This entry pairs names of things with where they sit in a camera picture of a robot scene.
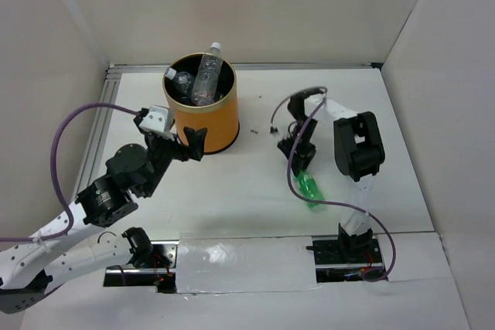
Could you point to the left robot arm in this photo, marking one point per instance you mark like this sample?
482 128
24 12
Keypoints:
59 252

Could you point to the large clear crushed bottle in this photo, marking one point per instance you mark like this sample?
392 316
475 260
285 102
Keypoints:
182 81

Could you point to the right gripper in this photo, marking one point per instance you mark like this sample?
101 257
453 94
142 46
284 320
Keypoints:
302 160

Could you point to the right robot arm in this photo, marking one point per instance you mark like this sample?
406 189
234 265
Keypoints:
358 153

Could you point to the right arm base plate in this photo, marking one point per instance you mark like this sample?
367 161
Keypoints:
332 266

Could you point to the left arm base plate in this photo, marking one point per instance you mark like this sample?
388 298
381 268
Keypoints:
158 272

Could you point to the green bottle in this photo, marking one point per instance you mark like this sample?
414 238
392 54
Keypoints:
309 188

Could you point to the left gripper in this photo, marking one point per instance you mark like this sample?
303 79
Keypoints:
196 137

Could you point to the orange cylindrical bin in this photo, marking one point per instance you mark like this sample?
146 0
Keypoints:
221 119

